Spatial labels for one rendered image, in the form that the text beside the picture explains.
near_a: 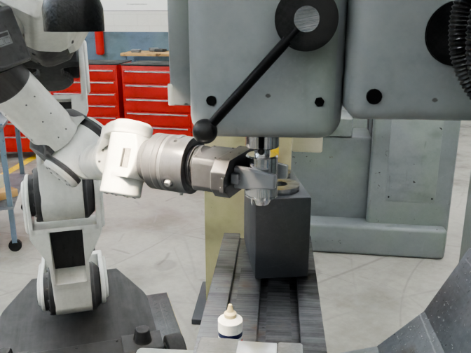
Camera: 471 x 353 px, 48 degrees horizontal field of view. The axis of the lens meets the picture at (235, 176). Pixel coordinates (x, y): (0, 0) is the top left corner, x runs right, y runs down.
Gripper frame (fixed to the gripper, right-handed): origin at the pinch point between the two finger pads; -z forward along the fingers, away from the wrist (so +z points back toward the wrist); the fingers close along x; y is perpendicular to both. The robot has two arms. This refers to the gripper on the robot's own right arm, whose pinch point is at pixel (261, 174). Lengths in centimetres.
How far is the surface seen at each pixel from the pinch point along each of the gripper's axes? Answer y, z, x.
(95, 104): 67, 320, 378
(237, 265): 35, 19, 37
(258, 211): 17.6, 11.3, 29.5
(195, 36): -19.7, 4.7, -11.4
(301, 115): -10.5, -7.8, -7.9
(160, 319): 85, 66, 77
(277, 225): 20.9, 7.7, 31.5
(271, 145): -4.8, -1.8, -1.5
